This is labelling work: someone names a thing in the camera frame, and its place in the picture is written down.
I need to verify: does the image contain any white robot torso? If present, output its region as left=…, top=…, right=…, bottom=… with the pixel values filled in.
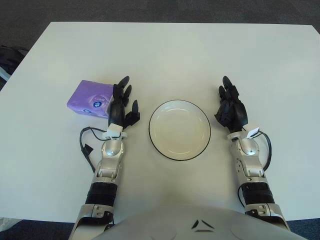
left=98, top=202, right=320, bottom=240

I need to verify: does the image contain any white plate with black rim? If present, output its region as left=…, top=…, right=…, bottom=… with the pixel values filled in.
left=148, top=99, right=213, bottom=159

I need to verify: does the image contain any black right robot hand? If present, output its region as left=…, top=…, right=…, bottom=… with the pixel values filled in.
left=212, top=75, right=249, bottom=133

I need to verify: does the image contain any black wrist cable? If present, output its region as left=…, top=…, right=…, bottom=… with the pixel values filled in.
left=79, top=126, right=111, bottom=176
left=257, top=129, right=272, bottom=163

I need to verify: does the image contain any black bag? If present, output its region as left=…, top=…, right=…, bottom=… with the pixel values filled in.
left=0, top=45, right=30, bottom=83

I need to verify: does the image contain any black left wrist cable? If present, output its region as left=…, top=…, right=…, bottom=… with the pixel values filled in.
left=79, top=126, right=111, bottom=176

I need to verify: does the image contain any purple tissue paper pack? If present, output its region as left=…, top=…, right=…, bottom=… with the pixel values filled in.
left=66, top=79, right=115, bottom=120

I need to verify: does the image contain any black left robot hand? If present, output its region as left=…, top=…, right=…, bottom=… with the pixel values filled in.
left=107, top=75, right=141, bottom=130

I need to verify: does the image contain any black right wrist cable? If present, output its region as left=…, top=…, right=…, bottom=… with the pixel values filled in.
left=257, top=129, right=272, bottom=163

